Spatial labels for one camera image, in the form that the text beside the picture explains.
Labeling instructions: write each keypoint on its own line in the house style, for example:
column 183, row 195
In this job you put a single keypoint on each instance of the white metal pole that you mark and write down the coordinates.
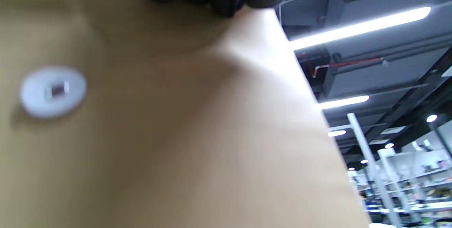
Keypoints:
column 370, row 164

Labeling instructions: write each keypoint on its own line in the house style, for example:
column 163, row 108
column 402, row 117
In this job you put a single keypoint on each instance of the red ceiling pipe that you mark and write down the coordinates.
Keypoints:
column 353, row 63

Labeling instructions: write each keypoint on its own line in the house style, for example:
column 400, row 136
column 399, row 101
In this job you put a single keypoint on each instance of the white storage shelving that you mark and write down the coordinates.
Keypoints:
column 416, row 185

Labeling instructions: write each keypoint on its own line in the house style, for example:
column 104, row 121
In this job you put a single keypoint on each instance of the brown paper document pouch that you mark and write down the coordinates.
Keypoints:
column 176, row 132

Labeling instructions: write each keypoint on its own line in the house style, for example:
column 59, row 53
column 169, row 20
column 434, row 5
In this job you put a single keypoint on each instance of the white ceiling light tube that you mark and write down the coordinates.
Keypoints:
column 336, row 133
column 360, row 27
column 344, row 102

